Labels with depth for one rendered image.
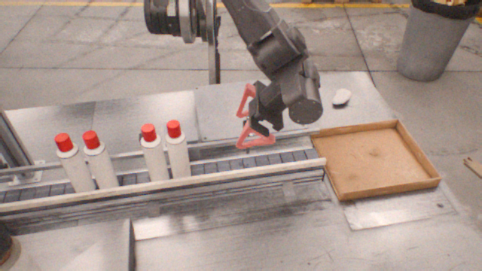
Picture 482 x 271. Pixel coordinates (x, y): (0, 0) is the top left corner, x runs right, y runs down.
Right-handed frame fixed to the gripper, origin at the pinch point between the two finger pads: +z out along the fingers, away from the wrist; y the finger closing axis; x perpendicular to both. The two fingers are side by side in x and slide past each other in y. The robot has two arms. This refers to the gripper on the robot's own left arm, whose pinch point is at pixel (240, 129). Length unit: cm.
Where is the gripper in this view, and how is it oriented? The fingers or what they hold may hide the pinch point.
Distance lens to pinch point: 78.3
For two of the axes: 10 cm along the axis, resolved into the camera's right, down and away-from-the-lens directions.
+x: 7.7, 4.4, 4.5
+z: -6.3, 5.4, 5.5
